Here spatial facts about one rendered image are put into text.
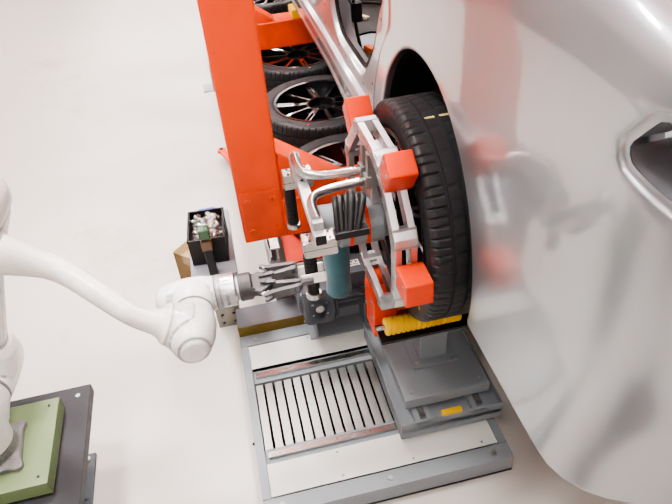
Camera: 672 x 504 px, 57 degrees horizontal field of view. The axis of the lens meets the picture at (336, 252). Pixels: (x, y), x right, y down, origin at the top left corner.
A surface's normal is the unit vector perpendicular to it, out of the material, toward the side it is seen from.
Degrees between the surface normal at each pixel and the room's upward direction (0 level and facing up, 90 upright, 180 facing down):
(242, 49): 90
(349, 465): 0
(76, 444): 0
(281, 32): 90
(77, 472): 0
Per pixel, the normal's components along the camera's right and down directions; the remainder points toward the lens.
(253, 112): 0.22, 0.60
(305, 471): -0.07, -0.78
